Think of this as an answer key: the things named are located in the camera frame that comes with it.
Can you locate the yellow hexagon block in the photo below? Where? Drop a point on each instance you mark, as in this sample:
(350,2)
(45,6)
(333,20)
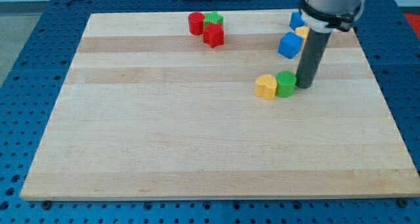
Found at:
(303,32)

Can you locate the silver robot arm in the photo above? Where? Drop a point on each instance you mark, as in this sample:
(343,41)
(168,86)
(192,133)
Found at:
(324,16)

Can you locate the yellow heart block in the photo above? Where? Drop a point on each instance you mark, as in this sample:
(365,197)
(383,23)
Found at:
(266,86)

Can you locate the wooden board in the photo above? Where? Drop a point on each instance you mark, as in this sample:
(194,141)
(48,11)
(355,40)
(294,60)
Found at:
(148,111)

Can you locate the red star block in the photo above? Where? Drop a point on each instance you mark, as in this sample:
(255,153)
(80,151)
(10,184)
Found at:
(213,35)

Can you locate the green cylinder block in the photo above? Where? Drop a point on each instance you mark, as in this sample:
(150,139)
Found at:
(286,81)

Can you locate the red cylinder block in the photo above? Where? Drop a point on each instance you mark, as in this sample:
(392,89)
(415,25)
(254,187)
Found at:
(195,23)

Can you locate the green star block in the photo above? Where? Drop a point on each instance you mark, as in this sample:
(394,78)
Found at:
(212,17)

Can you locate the blue cube block front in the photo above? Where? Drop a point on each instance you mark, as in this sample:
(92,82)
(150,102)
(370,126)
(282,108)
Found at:
(290,45)

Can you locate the blue block rear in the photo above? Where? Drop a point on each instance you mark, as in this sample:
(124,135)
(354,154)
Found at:
(296,21)

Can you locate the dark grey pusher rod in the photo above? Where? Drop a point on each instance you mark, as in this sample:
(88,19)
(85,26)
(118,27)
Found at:
(311,56)

